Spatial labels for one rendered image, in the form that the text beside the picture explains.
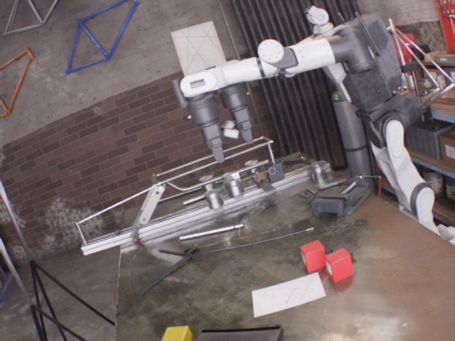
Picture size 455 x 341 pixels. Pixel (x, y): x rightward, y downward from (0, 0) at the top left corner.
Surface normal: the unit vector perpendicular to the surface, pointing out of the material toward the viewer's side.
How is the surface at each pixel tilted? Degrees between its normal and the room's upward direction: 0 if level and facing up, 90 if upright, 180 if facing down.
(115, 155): 90
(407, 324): 0
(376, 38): 94
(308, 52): 74
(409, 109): 90
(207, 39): 90
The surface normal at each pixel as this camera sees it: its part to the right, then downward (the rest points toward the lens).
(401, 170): 0.48, 0.45
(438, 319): -0.29, -0.92
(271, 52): -0.19, 0.04
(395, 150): 0.18, 0.22
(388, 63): -0.05, 0.37
